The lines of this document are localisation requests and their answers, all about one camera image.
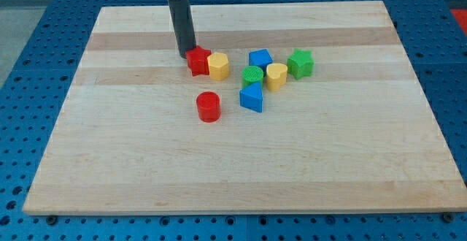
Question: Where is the blue triangle block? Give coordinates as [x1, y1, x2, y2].
[239, 82, 263, 112]

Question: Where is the blue cube block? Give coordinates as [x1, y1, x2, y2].
[248, 49, 273, 74]

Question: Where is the red cylinder block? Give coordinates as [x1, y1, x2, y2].
[196, 91, 221, 123]

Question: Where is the light wooden board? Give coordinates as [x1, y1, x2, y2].
[23, 1, 466, 215]

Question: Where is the green cylinder block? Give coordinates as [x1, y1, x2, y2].
[242, 66, 264, 88]

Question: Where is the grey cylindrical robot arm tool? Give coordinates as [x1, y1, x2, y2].
[167, 0, 196, 58]

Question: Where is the green star block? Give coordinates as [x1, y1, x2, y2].
[287, 48, 314, 80]

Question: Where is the yellow heart block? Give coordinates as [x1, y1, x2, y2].
[266, 63, 288, 92]

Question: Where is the yellow hexagon block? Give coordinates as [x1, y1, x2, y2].
[207, 52, 230, 81]

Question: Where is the red star block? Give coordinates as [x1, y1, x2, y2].
[185, 45, 212, 77]

